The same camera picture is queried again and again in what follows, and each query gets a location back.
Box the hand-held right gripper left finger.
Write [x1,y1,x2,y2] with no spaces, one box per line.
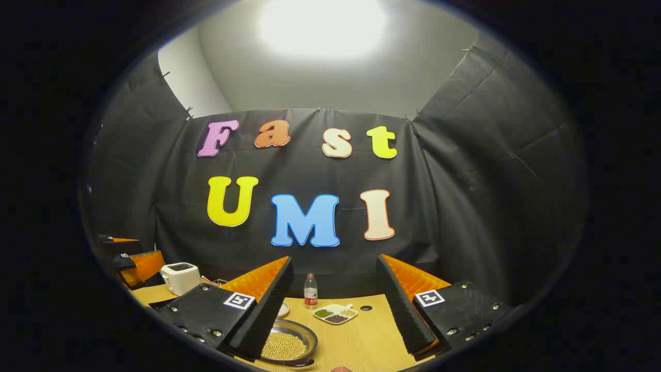
[158,256,294,361]

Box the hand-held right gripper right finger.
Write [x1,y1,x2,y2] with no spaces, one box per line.
[376,254,513,356]

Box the steel pot with black handle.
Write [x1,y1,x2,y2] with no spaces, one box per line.
[261,319,318,368]

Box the white toaster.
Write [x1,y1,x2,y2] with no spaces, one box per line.
[160,262,202,297]

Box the clear water bottle red label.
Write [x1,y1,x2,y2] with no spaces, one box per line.
[304,273,319,309]

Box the pile of soybeans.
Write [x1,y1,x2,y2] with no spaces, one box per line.
[262,331,309,361]

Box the white divided dish of beans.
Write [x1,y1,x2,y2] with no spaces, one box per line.
[313,304,358,325]

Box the ceiling light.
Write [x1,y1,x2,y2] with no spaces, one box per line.
[260,0,389,58]

